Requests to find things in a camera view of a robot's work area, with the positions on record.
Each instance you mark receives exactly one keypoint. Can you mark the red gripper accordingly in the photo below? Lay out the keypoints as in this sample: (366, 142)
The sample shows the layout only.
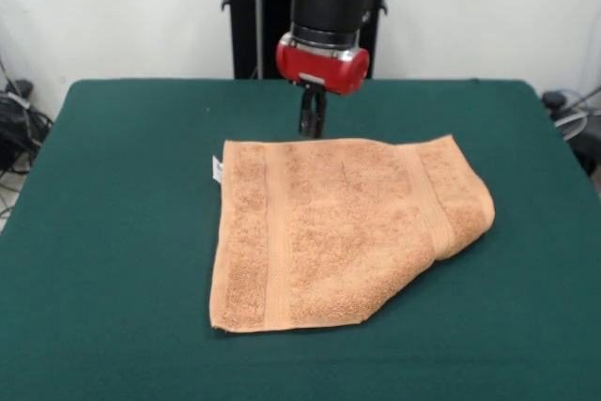
(319, 67)

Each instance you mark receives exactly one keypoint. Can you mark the tan terry towel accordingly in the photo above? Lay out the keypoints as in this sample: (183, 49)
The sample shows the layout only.
(338, 232)

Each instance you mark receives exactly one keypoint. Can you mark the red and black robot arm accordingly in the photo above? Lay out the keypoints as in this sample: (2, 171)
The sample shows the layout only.
(328, 2)

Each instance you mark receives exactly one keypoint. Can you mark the dark green table cloth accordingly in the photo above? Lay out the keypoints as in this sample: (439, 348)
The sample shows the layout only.
(117, 232)

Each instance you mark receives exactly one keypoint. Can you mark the dark grey stand base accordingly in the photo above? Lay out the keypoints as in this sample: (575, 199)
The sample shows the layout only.
(14, 114)
(554, 99)

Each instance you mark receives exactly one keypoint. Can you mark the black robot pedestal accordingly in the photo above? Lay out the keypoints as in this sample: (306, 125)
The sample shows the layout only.
(244, 20)

